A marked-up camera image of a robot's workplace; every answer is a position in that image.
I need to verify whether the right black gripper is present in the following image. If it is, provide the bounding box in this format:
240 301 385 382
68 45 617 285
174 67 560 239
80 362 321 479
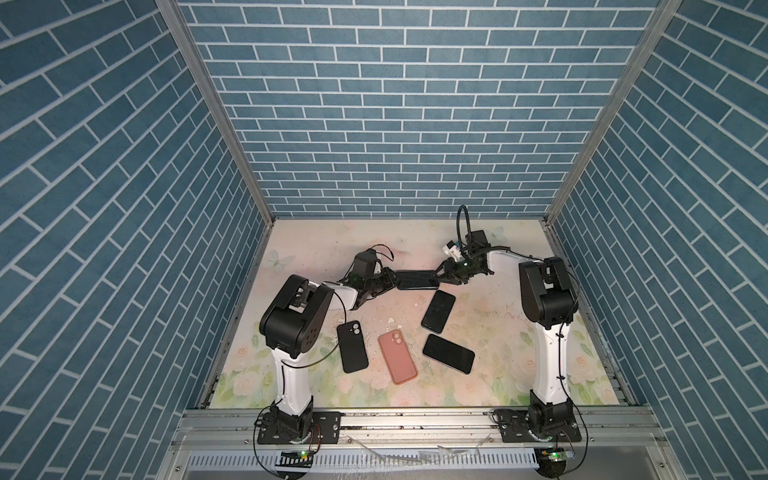
429 259 481 287

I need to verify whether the black phone case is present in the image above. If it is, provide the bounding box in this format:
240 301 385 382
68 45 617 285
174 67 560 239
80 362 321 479
395 270 440 290
336 320 369 374

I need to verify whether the black phone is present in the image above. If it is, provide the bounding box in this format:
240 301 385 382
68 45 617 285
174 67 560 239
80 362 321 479
422 334 475 375
421 290 456 334

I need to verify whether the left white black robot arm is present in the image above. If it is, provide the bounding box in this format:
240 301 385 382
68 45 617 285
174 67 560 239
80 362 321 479
257 267 397 444

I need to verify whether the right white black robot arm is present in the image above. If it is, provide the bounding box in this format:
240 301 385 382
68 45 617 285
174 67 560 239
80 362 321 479
434 246 578 441

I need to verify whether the pink phone case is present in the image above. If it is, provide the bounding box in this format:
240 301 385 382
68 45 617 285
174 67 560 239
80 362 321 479
378 329 418 385

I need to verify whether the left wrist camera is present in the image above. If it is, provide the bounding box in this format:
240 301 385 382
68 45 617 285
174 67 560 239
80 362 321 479
351 249 379 279

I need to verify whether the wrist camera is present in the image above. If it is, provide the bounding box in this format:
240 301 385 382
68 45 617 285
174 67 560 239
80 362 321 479
443 241 464 262
351 249 379 279

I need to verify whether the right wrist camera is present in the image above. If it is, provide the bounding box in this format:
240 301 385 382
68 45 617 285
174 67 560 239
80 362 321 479
443 241 464 262

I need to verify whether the black corrugated cable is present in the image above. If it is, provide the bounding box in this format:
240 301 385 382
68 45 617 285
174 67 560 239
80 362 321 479
454 204 472 247

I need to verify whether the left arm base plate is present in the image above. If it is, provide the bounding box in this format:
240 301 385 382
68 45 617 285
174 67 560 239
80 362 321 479
256 408 342 446

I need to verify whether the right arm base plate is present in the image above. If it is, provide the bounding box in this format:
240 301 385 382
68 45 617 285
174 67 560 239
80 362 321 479
490 408 582 443

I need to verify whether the white vented cable duct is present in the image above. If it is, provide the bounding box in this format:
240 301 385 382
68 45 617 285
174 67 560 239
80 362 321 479
187 448 539 473

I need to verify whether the aluminium front rail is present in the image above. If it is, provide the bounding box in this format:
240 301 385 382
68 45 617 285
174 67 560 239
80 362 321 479
171 406 666 451

